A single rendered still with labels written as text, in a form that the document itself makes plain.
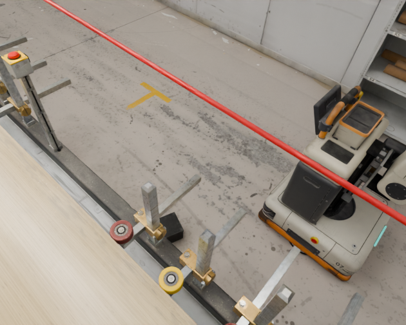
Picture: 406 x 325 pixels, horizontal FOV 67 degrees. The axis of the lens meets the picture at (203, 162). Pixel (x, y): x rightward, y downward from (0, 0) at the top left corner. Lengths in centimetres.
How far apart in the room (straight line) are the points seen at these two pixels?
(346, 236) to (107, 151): 183
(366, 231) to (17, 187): 185
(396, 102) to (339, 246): 182
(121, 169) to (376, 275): 192
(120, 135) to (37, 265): 171
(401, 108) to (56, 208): 301
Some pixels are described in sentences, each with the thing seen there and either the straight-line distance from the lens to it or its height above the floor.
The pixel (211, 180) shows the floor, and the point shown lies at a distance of 237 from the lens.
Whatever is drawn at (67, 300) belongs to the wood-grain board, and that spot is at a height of 90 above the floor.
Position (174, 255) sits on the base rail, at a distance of 131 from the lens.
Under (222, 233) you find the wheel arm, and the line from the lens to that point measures 121.
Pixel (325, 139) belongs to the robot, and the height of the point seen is 81.
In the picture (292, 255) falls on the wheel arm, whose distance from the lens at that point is 122.
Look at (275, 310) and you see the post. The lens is 91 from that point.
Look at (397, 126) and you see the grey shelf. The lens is 320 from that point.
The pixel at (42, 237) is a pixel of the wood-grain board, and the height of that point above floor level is 90.
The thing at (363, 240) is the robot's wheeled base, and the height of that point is 28.
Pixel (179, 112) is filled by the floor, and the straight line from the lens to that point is 288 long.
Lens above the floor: 191
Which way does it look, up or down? 51 degrees down
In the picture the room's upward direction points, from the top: 5 degrees clockwise
